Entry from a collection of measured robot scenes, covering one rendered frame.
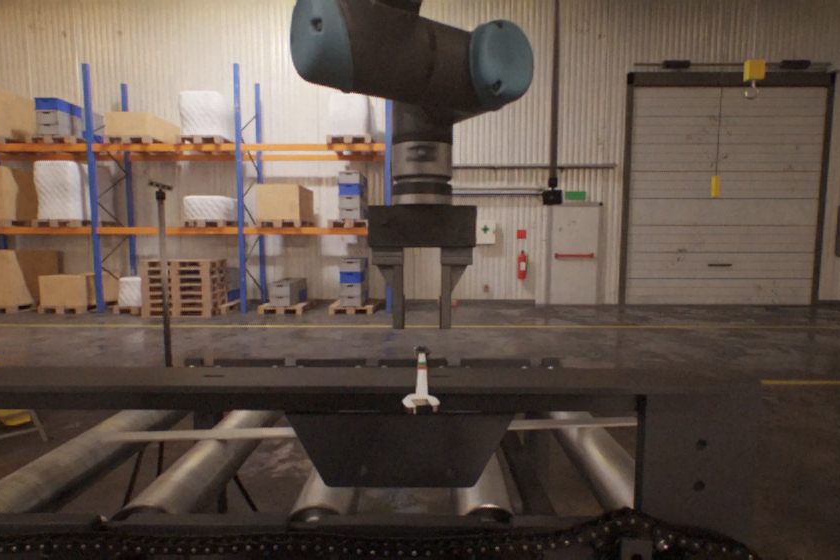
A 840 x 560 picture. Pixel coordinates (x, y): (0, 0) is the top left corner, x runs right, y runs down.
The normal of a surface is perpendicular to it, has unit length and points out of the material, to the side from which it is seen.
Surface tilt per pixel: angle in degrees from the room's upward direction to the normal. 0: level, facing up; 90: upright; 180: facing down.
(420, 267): 90
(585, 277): 90
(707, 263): 90
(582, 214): 90
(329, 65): 147
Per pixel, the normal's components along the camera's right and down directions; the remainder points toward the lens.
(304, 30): -0.85, 0.04
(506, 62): 0.54, 0.07
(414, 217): 0.00, 0.09
